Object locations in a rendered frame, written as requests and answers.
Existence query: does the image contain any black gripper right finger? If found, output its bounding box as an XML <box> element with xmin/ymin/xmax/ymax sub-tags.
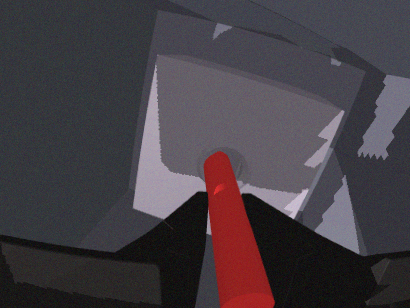
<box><xmin>242</xmin><ymin>194</ymin><xmax>410</xmax><ymax>308</ymax></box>

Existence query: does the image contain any red peg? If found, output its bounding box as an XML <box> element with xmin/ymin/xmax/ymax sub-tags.
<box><xmin>204</xmin><ymin>151</ymin><xmax>276</xmax><ymax>308</ymax></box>

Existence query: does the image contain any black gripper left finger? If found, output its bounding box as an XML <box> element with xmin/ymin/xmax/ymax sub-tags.
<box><xmin>0</xmin><ymin>191</ymin><xmax>209</xmax><ymax>308</ymax></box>

